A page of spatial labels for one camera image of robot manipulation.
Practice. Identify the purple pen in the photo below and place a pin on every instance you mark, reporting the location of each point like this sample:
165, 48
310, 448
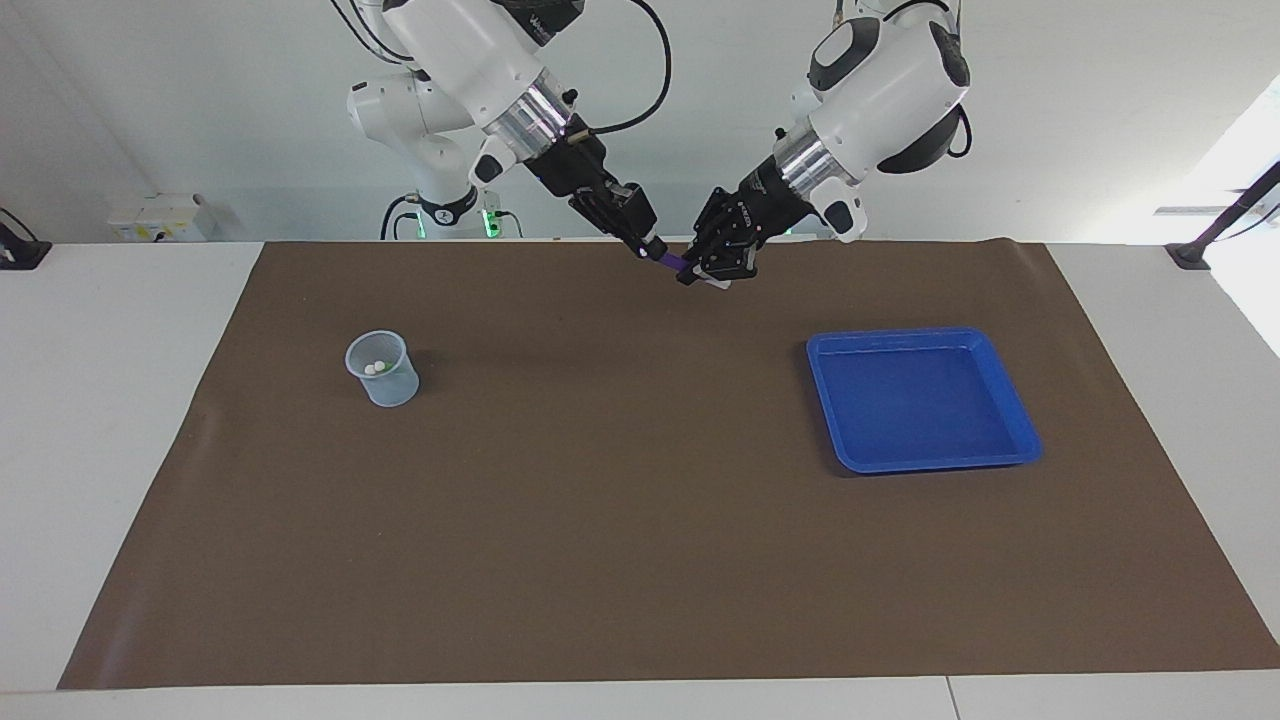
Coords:
672, 262

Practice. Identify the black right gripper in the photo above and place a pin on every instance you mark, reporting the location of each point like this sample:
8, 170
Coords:
570, 168

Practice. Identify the blue plastic tray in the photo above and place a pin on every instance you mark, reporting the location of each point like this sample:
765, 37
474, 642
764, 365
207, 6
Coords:
920, 410

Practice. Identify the green lit base connector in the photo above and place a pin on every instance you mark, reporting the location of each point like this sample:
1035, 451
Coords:
491, 222

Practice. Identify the black table clamp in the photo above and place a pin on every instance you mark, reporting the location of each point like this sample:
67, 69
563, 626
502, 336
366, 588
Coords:
20, 250

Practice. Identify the brown table mat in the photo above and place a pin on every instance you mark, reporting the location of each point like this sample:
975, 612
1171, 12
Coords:
640, 500

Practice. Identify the white power box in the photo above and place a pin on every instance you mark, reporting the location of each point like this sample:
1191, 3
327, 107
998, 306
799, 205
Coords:
150, 220

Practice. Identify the black camera stand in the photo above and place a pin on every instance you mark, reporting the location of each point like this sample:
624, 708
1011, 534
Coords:
1215, 228

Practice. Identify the translucent plastic cup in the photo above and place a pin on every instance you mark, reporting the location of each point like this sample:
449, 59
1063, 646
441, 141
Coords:
390, 390

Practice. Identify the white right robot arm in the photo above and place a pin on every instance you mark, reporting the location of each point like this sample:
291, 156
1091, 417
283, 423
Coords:
460, 50

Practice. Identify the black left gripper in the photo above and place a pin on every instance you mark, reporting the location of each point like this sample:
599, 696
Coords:
772, 198

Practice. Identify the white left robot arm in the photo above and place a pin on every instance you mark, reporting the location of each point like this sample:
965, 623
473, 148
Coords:
890, 90

